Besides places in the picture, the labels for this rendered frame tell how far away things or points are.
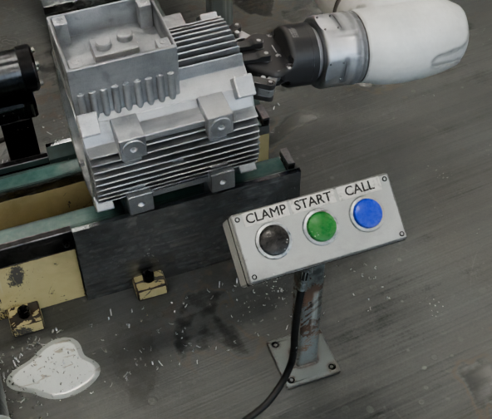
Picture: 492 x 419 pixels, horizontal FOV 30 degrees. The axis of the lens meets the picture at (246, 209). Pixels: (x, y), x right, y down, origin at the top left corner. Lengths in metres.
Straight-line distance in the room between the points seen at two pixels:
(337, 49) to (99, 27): 0.28
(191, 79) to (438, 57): 0.32
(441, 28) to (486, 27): 0.47
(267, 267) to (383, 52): 0.35
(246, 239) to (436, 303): 0.38
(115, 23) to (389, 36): 0.32
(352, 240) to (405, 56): 0.30
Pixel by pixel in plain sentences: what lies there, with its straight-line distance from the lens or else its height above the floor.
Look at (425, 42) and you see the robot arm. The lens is 1.16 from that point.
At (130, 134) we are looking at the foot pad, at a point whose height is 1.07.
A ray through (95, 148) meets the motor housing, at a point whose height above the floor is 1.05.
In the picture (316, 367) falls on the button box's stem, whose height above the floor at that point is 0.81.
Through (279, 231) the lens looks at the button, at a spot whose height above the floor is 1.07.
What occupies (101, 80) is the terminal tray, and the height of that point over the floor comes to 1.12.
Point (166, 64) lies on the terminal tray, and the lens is 1.01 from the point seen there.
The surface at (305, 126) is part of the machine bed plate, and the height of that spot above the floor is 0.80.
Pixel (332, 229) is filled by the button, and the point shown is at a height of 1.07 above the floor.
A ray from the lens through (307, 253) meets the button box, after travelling 0.91.
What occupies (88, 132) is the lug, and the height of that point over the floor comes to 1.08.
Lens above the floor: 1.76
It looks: 48 degrees down
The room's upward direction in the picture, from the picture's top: 1 degrees counter-clockwise
